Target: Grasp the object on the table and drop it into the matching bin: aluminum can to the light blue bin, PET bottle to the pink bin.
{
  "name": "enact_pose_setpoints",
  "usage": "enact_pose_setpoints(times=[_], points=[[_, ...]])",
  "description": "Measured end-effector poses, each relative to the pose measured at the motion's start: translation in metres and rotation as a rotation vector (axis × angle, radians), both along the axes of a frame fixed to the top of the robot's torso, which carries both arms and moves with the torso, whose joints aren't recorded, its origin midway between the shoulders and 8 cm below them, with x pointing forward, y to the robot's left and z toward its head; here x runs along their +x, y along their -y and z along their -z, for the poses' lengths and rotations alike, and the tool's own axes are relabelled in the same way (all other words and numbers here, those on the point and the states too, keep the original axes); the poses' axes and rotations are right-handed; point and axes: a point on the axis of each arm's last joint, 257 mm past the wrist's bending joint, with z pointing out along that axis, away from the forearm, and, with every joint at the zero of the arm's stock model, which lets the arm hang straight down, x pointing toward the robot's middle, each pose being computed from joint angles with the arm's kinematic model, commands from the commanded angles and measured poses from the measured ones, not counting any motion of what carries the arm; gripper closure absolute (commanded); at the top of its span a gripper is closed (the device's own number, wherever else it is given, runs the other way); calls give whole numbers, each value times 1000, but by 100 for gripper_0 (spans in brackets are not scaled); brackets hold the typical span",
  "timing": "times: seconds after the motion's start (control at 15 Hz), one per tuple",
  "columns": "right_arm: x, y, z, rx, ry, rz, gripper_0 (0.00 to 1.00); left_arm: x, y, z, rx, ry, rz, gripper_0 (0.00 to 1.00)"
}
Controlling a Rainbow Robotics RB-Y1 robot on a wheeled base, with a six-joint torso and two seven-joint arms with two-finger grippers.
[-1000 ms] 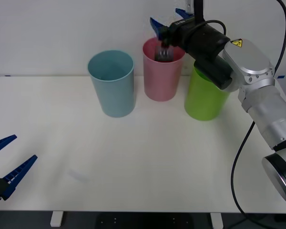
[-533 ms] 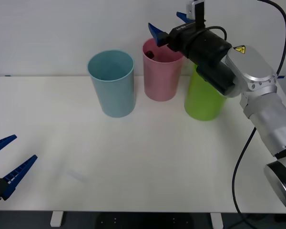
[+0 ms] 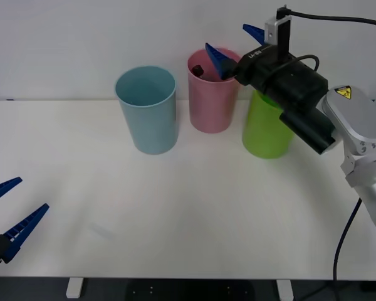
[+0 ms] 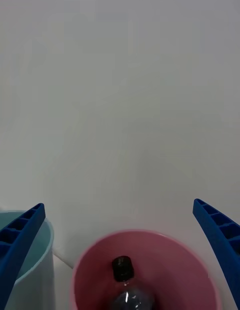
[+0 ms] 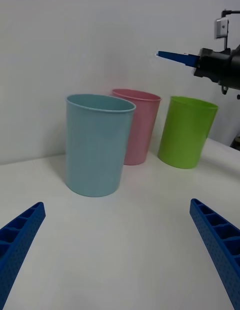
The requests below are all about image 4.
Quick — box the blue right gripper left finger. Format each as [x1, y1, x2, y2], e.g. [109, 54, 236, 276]
[0, 202, 47, 310]

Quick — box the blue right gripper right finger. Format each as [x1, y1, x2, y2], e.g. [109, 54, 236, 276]
[192, 198, 240, 310]

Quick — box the small clear bottle black cap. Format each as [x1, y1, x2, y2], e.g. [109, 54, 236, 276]
[109, 255, 156, 310]

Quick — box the pale blue plastic bin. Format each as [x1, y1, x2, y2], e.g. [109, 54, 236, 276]
[0, 210, 55, 310]

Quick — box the pink plastic bin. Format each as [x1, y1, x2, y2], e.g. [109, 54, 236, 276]
[70, 229, 222, 310]

